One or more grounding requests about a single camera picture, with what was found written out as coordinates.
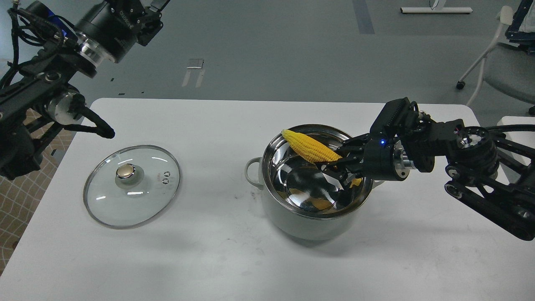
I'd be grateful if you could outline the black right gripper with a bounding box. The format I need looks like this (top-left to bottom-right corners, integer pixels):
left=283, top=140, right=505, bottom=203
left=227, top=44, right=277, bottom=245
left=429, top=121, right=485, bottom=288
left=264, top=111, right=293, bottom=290
left=318, top=134, right=411, bottom=186

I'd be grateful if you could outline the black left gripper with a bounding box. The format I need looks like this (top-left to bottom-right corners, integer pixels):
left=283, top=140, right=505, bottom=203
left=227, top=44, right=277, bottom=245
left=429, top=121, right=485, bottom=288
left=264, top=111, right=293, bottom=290
left=76, top=0, right=164, bottom=64

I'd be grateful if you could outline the yellow corn cob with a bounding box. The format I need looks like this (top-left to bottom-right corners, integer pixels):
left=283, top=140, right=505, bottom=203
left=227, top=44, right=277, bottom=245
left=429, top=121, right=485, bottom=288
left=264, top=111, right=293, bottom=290
left=281, top=129, right=342, bottom=163

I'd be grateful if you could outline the glass pot lid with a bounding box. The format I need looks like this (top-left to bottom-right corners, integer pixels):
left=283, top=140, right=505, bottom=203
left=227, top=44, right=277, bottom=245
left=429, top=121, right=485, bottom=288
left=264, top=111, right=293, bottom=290
left=83, top=145, right=181, bottom=229

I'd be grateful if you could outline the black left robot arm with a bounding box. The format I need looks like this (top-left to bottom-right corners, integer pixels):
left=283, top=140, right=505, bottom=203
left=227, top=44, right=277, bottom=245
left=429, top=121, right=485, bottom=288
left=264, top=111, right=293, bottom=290
left=0, top=0, right=168, bottom=181

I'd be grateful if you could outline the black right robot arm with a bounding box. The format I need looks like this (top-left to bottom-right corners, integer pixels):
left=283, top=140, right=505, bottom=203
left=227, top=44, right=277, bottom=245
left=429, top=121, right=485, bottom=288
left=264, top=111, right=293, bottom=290
left=317, top=98, right=535, bottom=241

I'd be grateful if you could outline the grey steel cooking pot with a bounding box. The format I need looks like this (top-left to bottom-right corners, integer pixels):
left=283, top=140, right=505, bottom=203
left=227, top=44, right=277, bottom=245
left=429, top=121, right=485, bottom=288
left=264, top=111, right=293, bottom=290
left=244, top=135, right=380, bottom=241

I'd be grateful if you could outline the white desk leg base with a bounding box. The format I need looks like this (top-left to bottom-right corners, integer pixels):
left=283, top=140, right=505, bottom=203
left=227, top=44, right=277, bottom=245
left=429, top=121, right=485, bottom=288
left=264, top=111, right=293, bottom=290
left=400, top=0, right=473, bottom=15

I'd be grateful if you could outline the white office chair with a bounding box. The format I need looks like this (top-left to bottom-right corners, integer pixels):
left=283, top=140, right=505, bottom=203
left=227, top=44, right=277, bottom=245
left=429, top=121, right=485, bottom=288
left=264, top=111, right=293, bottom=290
left=456, top=0, right=535, bottom=107

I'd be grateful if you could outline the beige checkered cloth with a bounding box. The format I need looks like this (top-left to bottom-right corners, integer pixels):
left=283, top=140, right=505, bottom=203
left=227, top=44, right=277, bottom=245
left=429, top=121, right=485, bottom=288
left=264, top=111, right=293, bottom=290
left=0, top=130, right=74, bottom=273

